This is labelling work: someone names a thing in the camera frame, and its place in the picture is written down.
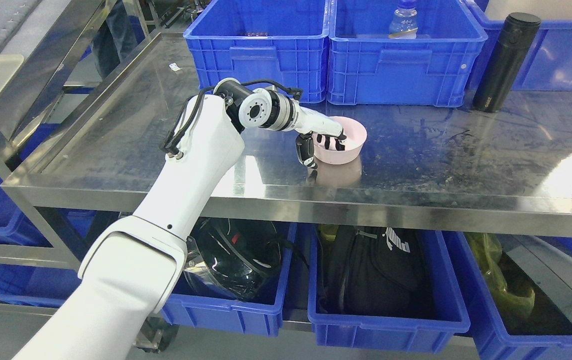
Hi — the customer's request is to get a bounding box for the yellow green plastic bag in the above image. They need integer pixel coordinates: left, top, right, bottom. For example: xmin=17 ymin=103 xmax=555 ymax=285
xmin=464 ymin=232 xmax=536 ymax=333

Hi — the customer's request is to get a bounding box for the black backpack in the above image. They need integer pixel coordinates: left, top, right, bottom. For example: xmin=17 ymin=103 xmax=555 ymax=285
xmin=318 ymin=225 xmax=435 ymax=319

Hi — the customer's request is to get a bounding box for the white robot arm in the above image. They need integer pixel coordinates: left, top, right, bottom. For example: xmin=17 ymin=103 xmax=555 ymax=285
xmin=14 ymin=78 xmax=300 ymax=360

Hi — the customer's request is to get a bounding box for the plastic drink bottle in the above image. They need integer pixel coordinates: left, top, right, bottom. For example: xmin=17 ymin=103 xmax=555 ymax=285
xmin=388 ymin=0 xmax=418 ymax=40

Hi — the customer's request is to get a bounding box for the blue crate with backpack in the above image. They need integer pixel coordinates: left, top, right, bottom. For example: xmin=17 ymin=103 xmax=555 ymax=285
xmin=305 ymin=225 xmax=471 ymax=353

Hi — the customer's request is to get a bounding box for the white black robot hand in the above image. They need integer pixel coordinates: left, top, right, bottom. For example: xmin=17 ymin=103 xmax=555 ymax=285
xmin=293 ymin=106 xmax=347 ymax=169

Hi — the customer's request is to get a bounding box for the blue crate lower right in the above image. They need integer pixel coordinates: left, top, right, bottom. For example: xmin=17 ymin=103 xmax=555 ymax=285
xmin=443 ymin=231 xmax=572 ymax=360

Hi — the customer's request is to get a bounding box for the black thermos flask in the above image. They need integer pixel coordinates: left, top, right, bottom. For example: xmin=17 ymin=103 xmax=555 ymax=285
xmin=473 ymin=12 xmax=542 ymax=113

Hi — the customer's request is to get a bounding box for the blue crate top middle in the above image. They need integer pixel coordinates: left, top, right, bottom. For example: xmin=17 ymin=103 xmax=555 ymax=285
xmin=327 ymin=0 xmax=488 ymax=108

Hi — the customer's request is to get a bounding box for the black helmet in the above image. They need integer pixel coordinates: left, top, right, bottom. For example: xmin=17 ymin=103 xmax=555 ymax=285
xmin=183 ymin=218 xmax=293 ymax=302

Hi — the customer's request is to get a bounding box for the blue crate top left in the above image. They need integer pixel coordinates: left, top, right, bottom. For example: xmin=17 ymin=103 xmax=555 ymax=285
xmin=183 ymin=0 xmax=331 ymax=104

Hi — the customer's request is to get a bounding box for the blue crate with helmet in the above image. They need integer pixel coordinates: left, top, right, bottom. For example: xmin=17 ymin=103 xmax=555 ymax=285
xmin=161 ymin=221 xmax=300 ymax=337

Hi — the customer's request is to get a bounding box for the blue crate top right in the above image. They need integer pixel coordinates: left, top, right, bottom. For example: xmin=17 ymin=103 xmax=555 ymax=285
xmin=466 ymin=0 xmax=572 ymax=91

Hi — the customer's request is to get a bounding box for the stainless steel shelf table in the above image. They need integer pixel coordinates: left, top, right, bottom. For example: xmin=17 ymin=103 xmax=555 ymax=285
xmin=2 ymin=30 xmax=572 ymax=238

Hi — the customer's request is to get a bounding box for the pink ikea bowl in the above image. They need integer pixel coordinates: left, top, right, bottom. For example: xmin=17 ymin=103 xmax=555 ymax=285
xmin=313 ymin=116 xmax=367 ymax=166

